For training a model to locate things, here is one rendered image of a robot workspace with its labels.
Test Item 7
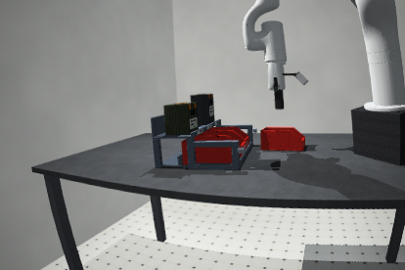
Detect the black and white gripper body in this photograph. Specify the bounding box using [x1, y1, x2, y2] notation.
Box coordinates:
[266, 62, 286, 90]

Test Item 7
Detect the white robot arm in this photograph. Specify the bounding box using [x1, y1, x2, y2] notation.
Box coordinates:
[243, 0, 405, 112]

